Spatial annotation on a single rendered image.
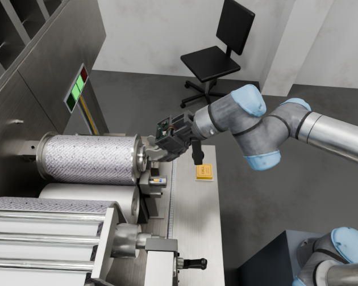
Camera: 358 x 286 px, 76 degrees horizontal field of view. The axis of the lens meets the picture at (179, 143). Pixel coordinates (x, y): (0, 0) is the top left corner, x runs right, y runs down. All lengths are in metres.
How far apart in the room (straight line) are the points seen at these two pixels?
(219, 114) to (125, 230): 0.31
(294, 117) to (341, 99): 2.70
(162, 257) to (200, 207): 0.62
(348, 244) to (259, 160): 0.41
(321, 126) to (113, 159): 0.51
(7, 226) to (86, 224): 0.13
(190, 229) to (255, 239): 1.07
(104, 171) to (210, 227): 0.50
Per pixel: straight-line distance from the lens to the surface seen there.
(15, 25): 0.83
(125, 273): 0.94
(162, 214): 0.96
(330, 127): 0.59
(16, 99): 0.78
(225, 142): 2.33
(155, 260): 0.39
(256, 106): 0.50
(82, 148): 0.68
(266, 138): 0.54
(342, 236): 0.86
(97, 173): 0.68
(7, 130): 0.75
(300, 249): 1.01
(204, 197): 1.01
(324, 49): 3.07
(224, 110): 0.52
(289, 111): 0.62
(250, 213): 2.02
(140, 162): 0.65
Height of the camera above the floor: 1.82
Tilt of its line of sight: 53 degrees down
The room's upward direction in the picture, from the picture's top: straight up
